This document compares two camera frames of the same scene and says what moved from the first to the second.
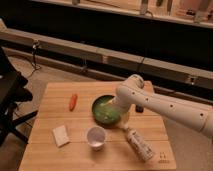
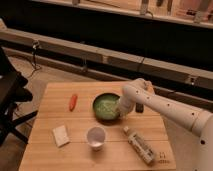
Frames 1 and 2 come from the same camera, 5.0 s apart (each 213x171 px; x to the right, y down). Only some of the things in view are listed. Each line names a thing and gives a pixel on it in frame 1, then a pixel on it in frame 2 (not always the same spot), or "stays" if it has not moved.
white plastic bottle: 140,144 stays
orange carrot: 73,102 stays
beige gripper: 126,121 to 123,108
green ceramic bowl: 106,113 stays
